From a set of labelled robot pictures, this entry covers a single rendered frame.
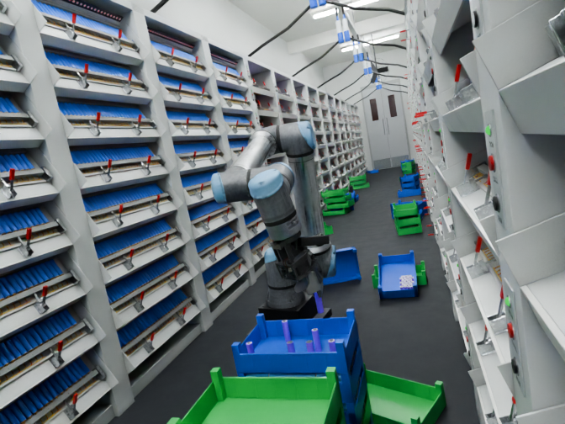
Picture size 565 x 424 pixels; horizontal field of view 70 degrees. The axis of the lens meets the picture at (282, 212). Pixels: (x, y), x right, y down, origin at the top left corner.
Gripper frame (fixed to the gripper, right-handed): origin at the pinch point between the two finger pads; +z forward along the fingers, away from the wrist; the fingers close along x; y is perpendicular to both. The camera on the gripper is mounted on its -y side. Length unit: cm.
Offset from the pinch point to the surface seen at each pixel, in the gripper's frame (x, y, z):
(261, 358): -2.8, 23.3, 5.1
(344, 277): -92, -98, 74
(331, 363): 13.0, 14.8, 8.7
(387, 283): -53, -91, 68
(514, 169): 66, 25, -42
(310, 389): 16.1, 25.1, 5.9
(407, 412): 9, -7, 50
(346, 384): 15.4, 14.9, 14.7
